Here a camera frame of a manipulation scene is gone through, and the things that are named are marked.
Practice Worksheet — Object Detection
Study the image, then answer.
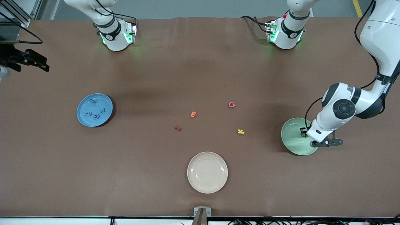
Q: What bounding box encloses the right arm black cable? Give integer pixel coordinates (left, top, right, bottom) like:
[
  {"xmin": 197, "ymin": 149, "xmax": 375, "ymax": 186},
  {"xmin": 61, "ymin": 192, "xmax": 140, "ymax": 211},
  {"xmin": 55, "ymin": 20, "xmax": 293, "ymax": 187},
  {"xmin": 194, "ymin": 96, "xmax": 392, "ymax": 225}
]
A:
[{"xmin": 0, "ymin": 11, "xmax": 43, "ymax": 44}]

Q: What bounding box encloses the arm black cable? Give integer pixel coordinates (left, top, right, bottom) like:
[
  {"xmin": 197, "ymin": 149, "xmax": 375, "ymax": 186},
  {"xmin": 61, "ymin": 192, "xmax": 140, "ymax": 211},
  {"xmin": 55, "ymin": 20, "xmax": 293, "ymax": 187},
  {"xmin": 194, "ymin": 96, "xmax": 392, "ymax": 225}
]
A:
[
  {"xmin": 304, "ymin": 96, "xmax": 324, "ymax": 129},
  {"xmin": 0, "ymin": 11, "xmax": 43, "ymax": 44}
]

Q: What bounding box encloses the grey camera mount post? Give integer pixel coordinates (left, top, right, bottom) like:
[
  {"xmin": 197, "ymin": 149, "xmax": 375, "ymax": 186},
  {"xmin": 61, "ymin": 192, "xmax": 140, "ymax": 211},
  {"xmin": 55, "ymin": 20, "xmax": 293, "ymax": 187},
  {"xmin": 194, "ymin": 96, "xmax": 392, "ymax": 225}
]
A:
[{"xmin": 191, "ymin": 207, "xmax": 212, "ymax": 225}]

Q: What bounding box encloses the silver base connector box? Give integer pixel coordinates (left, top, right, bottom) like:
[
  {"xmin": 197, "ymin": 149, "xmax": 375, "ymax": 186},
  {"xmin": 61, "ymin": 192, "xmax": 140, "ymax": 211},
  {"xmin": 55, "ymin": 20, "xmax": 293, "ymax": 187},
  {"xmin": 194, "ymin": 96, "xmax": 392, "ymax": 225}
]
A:
[
  {"xmin": 124, "ymin": 21, "xmax": 138, "ymax": 45},
  {"xmin": 265, "ymin": 21, "xmax": 278, "ymax": 43}
]

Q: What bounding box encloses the black base cable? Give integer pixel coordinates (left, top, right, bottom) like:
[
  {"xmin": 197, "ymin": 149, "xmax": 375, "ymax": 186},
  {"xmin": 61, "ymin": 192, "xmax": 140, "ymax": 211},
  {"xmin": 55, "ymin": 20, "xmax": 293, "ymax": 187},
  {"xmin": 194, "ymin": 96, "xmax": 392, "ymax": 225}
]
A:
[
  {"xmin": 241, "ymin": 15, "xmax": 270, "ymax": 33},
  {"xmin": 94, "ymin": 0, "xmax": 138, "ymax": 35}
]

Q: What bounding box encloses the white table frame rail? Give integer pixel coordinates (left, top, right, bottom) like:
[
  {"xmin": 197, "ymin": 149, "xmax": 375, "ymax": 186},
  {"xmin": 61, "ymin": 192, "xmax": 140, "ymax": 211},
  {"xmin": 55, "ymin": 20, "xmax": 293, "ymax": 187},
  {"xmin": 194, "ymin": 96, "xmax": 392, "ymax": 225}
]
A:
[{"xmin": 0, "ymin": 216, "xmax": 400, "ymax": 225}]

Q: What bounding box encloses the brown table cover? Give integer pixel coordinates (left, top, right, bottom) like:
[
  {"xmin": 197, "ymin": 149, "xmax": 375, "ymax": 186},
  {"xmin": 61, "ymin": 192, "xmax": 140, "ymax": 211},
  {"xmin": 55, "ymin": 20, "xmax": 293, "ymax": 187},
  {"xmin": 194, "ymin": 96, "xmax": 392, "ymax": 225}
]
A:
[{"xmin": 0, "ymin": 16, "xmax": 400, "ymax": 218}]

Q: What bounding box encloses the aluminium frame profile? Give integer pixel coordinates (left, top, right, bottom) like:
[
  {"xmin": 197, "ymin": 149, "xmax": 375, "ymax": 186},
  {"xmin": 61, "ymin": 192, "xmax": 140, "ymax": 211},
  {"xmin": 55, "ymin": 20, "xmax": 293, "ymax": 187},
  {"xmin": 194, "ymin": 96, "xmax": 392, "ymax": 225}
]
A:
[{"xmin": 0, "ymin": 0, "xmax": 43, "ymax": 28}]

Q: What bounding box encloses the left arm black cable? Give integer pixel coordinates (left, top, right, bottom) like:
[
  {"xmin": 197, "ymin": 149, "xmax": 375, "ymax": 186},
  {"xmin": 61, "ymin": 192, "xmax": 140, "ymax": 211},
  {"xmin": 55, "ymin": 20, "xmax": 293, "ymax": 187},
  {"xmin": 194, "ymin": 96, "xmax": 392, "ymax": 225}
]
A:
[{"xmin": 304, "ymin": 96, "xmax": 324, "ymax": 129}]

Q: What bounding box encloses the beige plate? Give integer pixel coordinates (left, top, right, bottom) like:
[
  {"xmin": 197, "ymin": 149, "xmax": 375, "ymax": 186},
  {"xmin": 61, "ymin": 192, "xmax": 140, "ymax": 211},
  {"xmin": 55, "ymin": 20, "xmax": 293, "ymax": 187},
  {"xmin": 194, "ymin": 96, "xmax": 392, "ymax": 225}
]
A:
[{"xmin": 187, "ymin": 152, "xmax": 228, "ymax": 194}]

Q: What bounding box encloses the blue plate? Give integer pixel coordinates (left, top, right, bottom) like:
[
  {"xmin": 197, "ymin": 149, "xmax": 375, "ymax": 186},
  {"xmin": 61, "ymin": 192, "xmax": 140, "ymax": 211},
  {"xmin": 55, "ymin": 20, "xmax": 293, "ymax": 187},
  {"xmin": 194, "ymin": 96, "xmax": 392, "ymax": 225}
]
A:
[{"xmin": 77, "ymin": 93, "xmax": 113, "ymax": 128}]

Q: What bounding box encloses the green plate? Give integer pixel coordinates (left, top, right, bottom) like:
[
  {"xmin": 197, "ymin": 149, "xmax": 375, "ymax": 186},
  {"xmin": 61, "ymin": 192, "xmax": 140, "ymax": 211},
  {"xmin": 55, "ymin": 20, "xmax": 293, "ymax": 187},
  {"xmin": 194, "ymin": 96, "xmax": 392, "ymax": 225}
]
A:
[{"xmin": 281, "ymin": 117, "xmax": 319, "ymax": 156}]

